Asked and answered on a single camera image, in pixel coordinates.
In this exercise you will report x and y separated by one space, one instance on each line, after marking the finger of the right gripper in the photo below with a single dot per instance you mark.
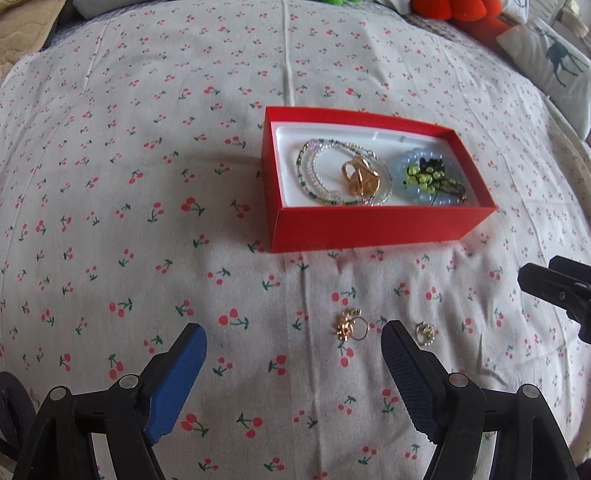
571 268
558 289

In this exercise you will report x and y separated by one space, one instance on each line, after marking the cherry print bedsheet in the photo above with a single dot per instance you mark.
132 203

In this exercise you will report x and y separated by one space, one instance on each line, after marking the grey swirl pillow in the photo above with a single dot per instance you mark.
520 11

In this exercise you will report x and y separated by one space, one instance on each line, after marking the red jewelry box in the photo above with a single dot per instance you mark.
337 179

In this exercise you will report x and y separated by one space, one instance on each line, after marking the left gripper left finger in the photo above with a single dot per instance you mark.
132 414

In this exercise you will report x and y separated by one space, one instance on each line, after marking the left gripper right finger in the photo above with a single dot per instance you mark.
454 413

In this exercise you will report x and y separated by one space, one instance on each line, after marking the gold bangle rings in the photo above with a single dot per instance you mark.
360 177

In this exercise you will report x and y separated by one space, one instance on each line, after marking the beige fleece blanket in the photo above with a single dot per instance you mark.
25 28

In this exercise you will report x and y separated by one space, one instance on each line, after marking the deer print pillow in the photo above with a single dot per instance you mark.
555 67

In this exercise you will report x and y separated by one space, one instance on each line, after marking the orange pumpkin plush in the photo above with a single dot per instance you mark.
480 19

